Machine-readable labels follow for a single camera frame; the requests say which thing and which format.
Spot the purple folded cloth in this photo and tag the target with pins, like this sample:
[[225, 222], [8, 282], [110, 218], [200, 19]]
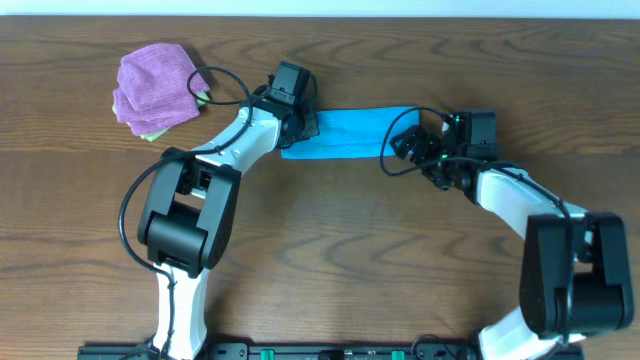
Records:
[[158, 88]]

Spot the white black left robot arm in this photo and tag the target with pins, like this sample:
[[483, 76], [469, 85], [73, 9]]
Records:
[[188, 216]]

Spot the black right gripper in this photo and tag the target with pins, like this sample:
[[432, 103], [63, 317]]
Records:
[[420, 148]]

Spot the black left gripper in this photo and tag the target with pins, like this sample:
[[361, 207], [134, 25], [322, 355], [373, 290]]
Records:
[[307, 125]]

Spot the blue microfiber cloth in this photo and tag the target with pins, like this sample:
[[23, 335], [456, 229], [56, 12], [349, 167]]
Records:
[[346, 134]]

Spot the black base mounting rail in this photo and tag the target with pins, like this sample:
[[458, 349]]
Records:
[[242, 351]]

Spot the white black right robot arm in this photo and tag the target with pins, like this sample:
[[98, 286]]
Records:
[[575, 280]]

